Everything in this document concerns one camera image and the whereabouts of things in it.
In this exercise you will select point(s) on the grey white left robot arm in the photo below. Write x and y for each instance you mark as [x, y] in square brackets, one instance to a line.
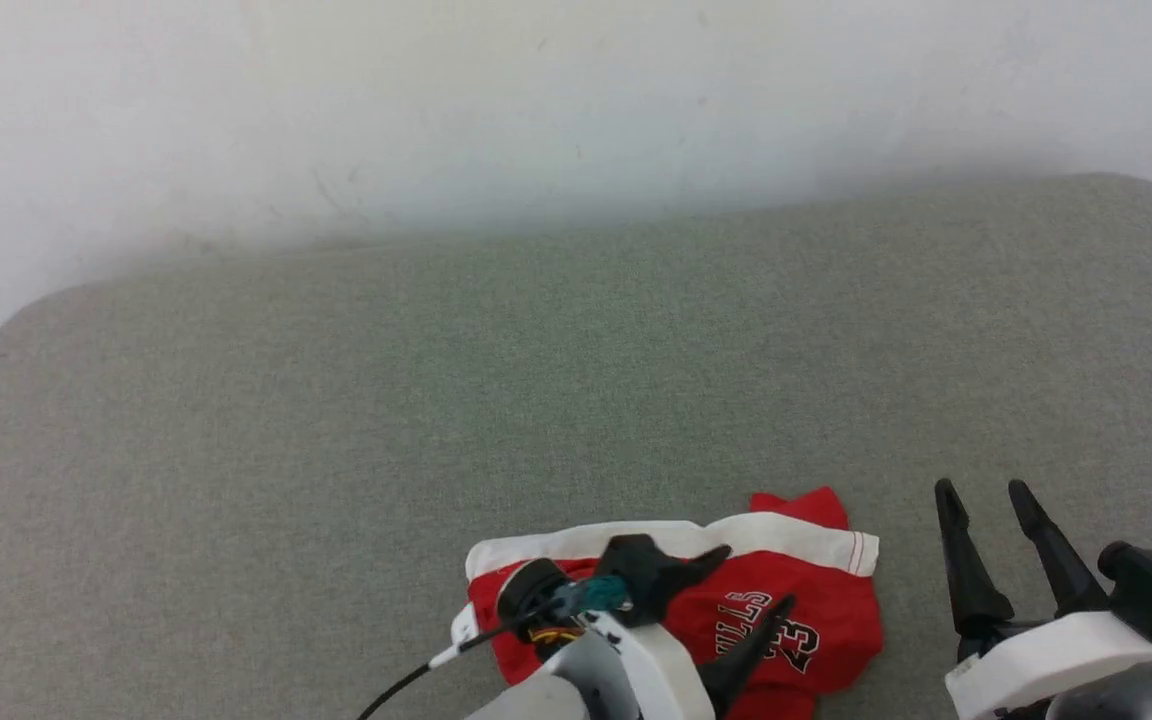
[556, 700]

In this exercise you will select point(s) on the red white basketball garment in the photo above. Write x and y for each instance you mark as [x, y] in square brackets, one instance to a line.
[821, 600]

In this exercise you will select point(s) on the grey fabric sofa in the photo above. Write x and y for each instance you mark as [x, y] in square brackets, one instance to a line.
[436, 400]

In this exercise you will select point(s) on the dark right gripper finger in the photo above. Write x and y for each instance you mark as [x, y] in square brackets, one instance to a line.
[1061, 570]
[971, 580]

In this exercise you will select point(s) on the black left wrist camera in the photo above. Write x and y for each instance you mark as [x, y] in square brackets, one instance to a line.
[531, 590]

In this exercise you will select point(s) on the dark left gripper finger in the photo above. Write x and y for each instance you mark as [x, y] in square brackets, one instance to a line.
[651, 580]
[746, 655]

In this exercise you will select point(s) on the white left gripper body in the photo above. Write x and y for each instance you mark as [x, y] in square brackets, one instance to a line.
[661, 670]

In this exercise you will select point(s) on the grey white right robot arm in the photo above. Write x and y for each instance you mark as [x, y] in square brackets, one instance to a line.
[1106, 700]

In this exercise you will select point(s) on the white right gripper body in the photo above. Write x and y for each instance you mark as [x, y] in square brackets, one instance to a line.
[1056, 655]

